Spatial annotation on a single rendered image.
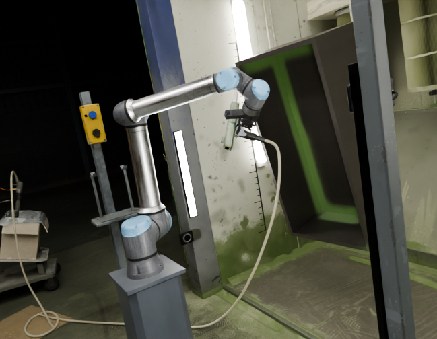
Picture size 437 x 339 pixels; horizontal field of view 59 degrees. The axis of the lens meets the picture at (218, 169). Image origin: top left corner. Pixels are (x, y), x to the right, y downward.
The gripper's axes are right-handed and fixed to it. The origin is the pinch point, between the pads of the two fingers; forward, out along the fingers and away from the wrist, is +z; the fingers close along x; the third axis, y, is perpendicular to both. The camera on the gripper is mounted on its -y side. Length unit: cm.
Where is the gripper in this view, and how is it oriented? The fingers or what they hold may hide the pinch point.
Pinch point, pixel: (235, 132)
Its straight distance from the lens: 207.4
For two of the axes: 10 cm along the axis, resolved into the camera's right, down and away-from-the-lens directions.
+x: 1.3, -8.4, 5.3
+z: -2.4, 5.0, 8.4
